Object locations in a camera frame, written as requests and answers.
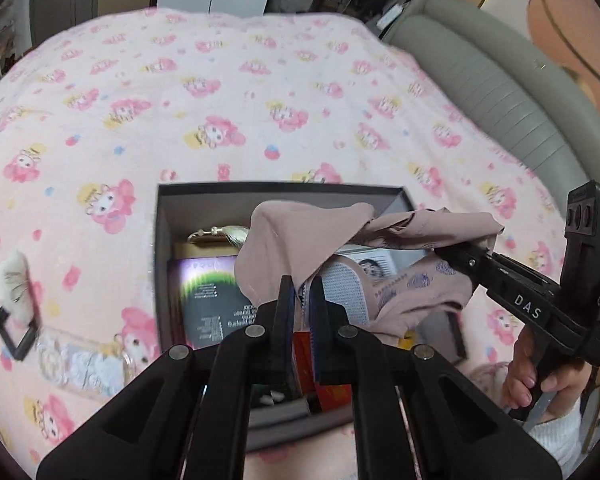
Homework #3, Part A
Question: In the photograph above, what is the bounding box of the red photo envelope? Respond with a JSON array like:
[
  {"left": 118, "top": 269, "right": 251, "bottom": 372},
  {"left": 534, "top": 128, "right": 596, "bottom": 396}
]
[{"left": 292, "top": 332, "right": 352, "bottom": 413}]

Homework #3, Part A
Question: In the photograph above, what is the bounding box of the mauve fabric cloth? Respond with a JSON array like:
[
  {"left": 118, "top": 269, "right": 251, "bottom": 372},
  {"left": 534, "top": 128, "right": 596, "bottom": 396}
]
[{"left": 235, "top": 200, "right": 504, "bottom": 338}]

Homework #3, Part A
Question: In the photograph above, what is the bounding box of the person's right hand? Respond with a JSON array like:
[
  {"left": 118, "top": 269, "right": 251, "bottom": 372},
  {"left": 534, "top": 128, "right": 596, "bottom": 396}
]
[{"left": 502, "top": 326, "right": 592, "bottom": 422}]

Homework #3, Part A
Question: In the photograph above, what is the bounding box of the purple black printed booklet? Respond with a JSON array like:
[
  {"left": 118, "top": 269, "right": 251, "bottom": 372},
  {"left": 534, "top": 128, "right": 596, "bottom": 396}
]
[{"left": 169, "top": 256, "right": 257, "bottom": 349}]

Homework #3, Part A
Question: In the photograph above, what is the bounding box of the white fluffy sleeve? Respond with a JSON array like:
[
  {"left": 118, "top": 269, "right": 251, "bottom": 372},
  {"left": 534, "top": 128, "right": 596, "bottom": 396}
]
[{"left": 529, "top": 400, "right": 582, "bottom": 478}]

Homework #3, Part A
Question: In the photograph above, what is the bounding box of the gold metal clip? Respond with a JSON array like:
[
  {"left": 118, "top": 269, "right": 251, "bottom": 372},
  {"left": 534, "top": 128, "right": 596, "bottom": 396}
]
[{"left": 186, "top": 226, "right": 249, "bottom": 249}]

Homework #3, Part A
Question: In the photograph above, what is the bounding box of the grey padded headboard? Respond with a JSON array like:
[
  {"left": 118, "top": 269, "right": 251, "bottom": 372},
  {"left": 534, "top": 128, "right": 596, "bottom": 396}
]
[{"left": 381, "top": 0, "right": 600, "bottom": 205}]

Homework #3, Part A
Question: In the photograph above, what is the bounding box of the black cardboard box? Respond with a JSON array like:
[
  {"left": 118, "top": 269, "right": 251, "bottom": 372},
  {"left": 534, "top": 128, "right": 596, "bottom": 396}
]
[{"left": 151, "top": 180, "right": 470, "bottom": 453}]

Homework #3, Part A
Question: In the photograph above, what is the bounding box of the pink cartoon blanket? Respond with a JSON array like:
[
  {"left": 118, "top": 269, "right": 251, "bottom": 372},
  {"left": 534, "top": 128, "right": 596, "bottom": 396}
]
[{"left": 0, "top": 9, "right": 565, "bottom": 474}]

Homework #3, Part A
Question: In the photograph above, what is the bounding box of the black square frame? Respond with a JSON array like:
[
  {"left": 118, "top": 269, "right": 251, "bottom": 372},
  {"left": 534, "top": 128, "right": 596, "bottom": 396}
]
[{"left": 0, "top": 307, "right": 38, "bottom": 362}]

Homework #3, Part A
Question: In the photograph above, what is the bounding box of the white fluffy plush keychain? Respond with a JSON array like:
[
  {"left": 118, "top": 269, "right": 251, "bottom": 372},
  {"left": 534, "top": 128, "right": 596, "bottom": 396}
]
[{"left": 0, "top": 250, "right": 35, "bottom": 326}]

